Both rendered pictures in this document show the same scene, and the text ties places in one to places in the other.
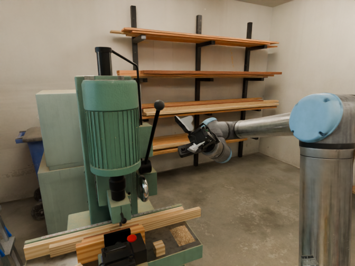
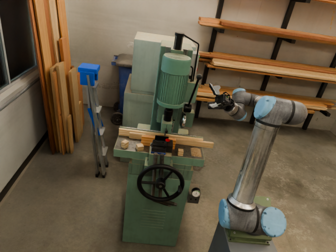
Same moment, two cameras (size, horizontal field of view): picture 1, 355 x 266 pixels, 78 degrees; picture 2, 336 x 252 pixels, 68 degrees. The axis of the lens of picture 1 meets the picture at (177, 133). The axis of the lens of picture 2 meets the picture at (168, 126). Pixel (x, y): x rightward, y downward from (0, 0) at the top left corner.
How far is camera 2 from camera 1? 0.81 m
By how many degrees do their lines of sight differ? 23
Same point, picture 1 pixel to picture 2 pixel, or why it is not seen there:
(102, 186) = (160, 111)
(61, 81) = (151, 18)
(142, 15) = not seen: outside the picture
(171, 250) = (186, 156)
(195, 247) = (199, 159)
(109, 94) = (174, 66)
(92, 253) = (148, 142)
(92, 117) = (163, 75)
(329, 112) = (265, 106)
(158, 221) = (185, 141)
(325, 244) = (247, 165)
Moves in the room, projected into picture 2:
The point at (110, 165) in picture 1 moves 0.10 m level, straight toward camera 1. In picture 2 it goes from (166, 101) to (164, 108)
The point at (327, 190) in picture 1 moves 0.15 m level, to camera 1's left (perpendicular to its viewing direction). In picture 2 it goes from (255, 142) to (225, 132)
